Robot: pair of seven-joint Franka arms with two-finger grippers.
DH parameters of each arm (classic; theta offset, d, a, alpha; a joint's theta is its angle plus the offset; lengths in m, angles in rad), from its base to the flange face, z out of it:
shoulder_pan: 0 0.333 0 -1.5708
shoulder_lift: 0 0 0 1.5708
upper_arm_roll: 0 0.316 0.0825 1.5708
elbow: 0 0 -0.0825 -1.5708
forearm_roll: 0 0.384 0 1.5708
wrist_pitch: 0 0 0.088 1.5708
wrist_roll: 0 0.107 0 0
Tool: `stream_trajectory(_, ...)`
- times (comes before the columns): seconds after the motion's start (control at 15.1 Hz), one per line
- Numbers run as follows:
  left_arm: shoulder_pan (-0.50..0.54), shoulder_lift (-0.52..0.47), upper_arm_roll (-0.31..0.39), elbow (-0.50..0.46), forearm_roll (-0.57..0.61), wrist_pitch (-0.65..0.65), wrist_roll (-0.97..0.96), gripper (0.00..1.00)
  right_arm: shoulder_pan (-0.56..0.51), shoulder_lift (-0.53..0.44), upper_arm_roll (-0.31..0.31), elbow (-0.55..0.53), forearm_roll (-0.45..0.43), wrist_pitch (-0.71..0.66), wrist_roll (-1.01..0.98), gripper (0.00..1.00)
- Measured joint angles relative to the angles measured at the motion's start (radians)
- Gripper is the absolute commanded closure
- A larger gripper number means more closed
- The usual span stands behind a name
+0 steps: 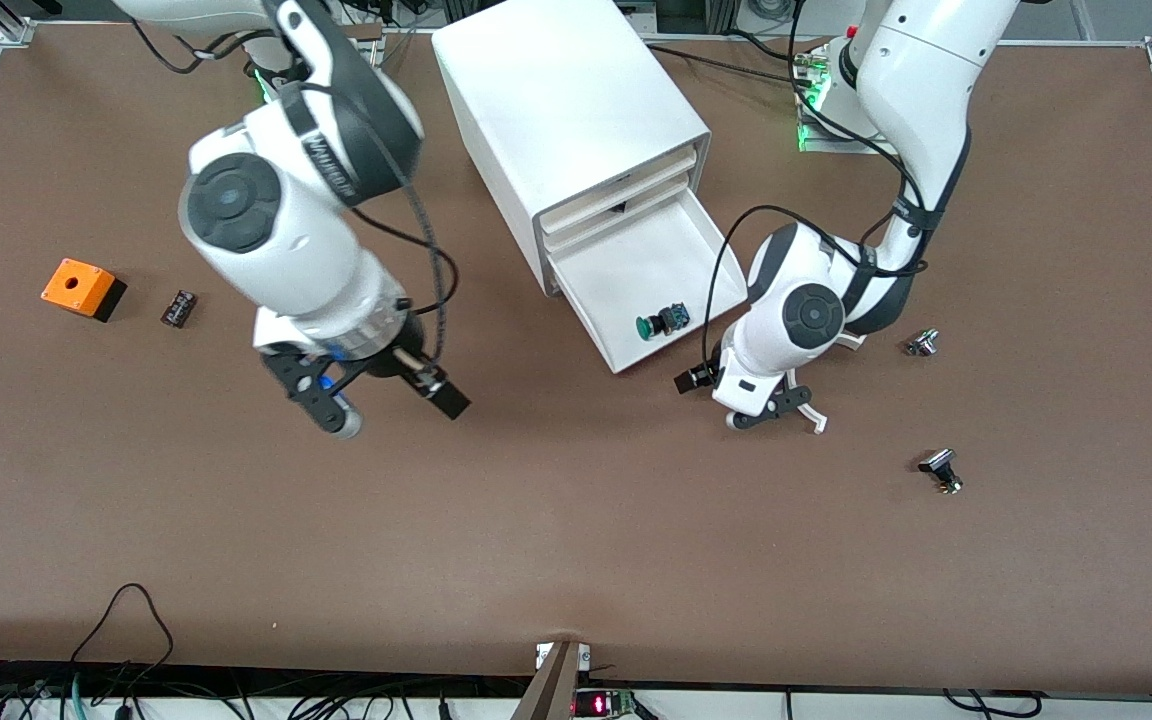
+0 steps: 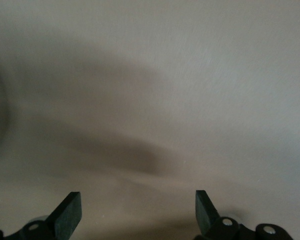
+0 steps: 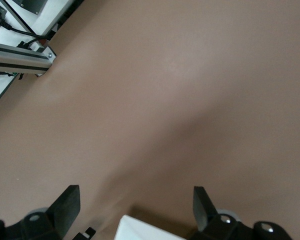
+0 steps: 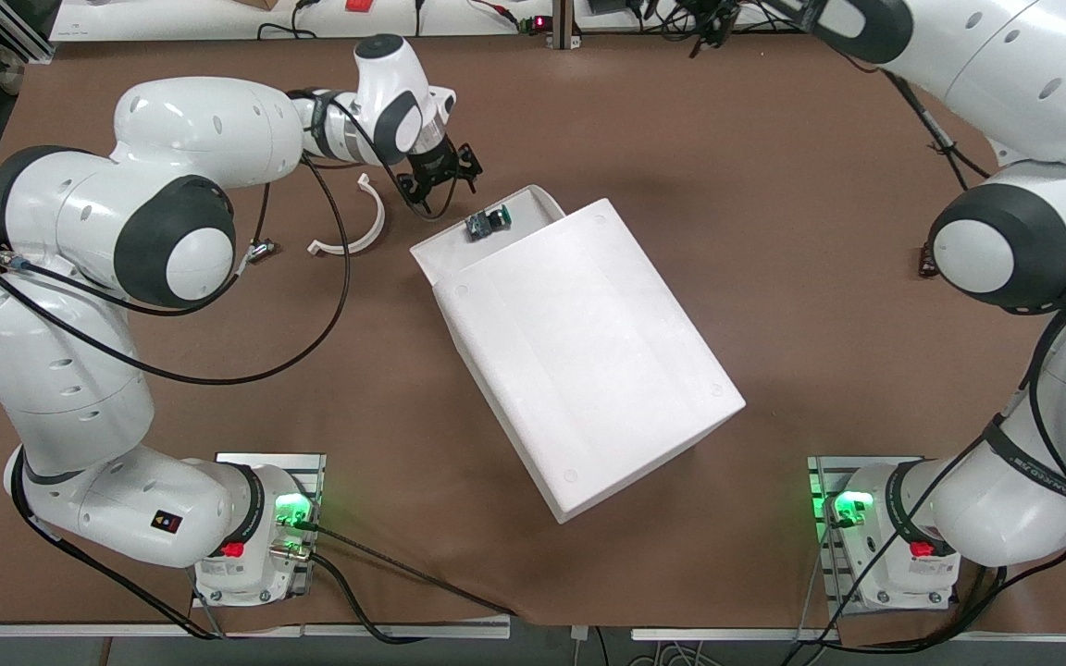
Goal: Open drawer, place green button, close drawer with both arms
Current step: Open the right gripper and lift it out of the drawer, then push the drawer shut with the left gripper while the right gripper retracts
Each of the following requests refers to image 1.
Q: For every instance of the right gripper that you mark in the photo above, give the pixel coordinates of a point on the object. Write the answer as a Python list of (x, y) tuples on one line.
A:
[(394, 361)]

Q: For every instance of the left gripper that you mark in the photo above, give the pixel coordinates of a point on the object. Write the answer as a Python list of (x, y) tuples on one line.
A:
[(698, 378)]

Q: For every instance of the green push button switch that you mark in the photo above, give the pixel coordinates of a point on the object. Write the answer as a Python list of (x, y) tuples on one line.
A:
[(651, 326)]

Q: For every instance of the white plastic drawer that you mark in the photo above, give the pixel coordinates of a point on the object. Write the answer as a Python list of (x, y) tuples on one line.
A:
[(636, 270), (656, 172), (636, 203)]

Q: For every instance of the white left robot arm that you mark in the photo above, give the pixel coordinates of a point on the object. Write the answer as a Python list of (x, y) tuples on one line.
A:
[(926, 80)]

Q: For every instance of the white drawer cabinet housing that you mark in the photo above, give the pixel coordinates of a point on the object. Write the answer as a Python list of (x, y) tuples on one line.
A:
[(556, 90)]

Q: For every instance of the chrome metal connector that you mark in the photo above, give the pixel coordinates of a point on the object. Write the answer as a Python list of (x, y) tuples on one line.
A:
[(922, 344)]

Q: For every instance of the small black terminal block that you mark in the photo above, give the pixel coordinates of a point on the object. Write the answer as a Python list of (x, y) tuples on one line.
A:
[(179, 308)]

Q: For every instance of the device with red display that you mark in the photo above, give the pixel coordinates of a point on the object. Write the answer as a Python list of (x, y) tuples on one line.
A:
[(601, 705)]

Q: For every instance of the black left camera bracket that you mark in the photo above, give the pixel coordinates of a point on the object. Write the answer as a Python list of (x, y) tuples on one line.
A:
[(786, 403)]

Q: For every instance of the black camera bracket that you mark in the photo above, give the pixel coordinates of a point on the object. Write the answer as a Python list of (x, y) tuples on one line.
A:
[(306, 385), (786, 403)]

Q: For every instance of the white semicircular plastic bracket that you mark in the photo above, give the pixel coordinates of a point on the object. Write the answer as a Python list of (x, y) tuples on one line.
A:
[(818, 420)]

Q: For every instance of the black right camera bracket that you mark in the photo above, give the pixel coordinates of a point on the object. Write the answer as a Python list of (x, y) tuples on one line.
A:
[(306, 385)]

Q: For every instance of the black switch with grey cap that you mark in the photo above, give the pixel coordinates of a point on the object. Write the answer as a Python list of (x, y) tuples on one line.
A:
[(938, 463)]

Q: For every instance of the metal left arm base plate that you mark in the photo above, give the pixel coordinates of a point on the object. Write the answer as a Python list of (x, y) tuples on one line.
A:
[(816, 140)]

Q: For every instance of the white post clamp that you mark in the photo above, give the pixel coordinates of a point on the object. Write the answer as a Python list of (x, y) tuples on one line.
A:
[(541, 655)]

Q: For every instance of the grey wooden camera post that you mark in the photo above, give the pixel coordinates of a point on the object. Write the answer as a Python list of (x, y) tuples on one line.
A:
[(551, 690)]

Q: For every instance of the orange button enclosure box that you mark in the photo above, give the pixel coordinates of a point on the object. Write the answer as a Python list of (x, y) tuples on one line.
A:
[(76, 285)]

